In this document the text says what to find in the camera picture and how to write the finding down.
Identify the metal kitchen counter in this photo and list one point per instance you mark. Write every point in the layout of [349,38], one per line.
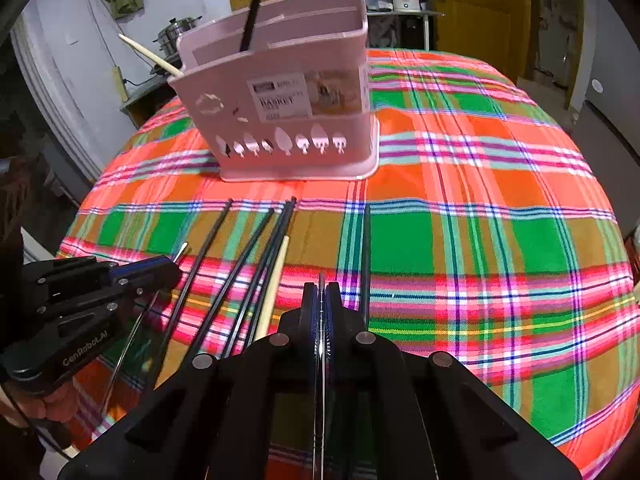
[400,25]

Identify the steel steamer pot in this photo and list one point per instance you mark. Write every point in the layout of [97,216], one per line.
[175,35]

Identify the plaid tablecloth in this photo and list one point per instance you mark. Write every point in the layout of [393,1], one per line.
[450,260]

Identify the grey refrigerator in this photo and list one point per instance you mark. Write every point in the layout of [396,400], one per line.
[610,100]

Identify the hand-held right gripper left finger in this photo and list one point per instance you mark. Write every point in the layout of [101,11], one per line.
[311,330]

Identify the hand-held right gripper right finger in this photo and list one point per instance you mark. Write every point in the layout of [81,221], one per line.
[330,330]

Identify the black chopstick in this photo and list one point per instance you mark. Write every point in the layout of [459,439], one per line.
[235,277]
[256,7]
[262,265]
[269,265]
[205,255]
[366,260]

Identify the beige power strip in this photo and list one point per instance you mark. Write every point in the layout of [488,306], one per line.
[120,85]

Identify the pink plastic utensil holder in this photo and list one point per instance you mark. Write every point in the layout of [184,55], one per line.
[280,125]

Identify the low kitchen counter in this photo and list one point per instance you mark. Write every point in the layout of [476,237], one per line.
[145,97]

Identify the yellow wooden door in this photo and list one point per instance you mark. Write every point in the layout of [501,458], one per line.
[475,15]

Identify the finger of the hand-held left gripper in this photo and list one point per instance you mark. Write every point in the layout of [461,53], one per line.
[90,305]
[150,271]

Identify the light wooden chopstick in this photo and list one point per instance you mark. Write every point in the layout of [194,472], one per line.
[150,55]
[270,290]

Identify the person's left hand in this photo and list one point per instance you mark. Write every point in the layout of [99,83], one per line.
[50,405]

